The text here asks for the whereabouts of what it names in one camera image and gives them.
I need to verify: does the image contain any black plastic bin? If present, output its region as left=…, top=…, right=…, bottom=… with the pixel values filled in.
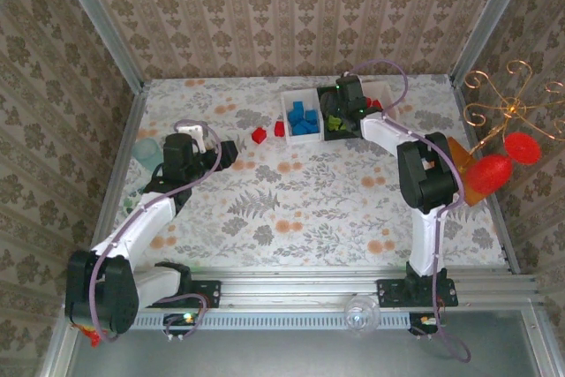
left=316, top=84, right=364, bottom=142

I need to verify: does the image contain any white plastic bin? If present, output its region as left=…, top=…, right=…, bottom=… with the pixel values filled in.
left=281, top=87, right=327, bottom=146
left=359, top=79, right=402, bottom=121

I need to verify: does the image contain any light blue plastic cup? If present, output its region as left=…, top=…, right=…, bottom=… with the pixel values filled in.
left=133, top=138, right=162, bottom=173

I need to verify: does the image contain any floral tablecloth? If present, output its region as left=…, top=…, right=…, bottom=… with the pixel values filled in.
left=127, top=76, right=509, bottom=270

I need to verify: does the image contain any amber translucent plastic piece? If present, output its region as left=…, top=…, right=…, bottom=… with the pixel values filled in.
left=445, top=136, right=486, bottom=208

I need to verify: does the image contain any red egg-shaped ornament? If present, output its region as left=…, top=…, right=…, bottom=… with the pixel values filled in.
left=467, top=154, right=514, bottom=195

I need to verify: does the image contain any small circuit board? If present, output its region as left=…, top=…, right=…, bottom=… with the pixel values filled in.
left=162, top=311, right=200, bottom=337
left=408, top=311, right=445, bottom=337

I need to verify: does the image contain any red round ornament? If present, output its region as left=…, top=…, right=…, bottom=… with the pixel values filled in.
left=503, top=132, right=542, bottom=166

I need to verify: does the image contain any grey metal panel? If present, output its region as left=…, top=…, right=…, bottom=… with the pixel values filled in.
left=70, top=310, right=544, bottom=377

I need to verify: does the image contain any red snack packet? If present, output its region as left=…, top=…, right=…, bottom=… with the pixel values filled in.
left=72, top=323, right=101, bottom=348

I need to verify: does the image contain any clear glass ball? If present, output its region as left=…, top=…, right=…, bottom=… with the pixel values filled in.
left=343, top=293, right=380, bottom=334

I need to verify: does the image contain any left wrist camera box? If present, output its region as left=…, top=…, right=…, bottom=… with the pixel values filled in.
left=176, top=124, right=207, bottom=153

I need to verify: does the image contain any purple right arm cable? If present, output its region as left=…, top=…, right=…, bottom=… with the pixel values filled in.
left=342, top=58, right=471, bottom=363

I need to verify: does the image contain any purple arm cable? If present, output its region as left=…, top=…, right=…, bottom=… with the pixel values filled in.
left=342, top=58, right=471, bottom=363
left=86, top=118, right=224, bottom=345

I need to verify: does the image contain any aluminium side rail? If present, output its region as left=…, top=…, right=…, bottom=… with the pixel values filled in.
left=81, top=85, right=149, bottom=276

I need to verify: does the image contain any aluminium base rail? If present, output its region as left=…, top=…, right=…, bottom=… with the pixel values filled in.
left=65, top=268, right=542, bottom=310

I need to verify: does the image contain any aluminium frame post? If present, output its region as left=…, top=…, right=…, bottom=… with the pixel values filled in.
left=50, top=0, right=147, bottom=94
left=449, top=0, right=538, bottom=85

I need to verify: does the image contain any gold wire stand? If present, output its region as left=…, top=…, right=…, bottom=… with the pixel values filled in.
left=463, top=58, right=565, bottom=157

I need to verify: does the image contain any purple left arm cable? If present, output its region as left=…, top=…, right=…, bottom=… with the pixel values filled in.
left=86, top=118, right=224, bottom=345

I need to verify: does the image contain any slotted grey cable duct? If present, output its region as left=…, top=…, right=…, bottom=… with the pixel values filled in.
left=117, top=311, right=414, bottom=330

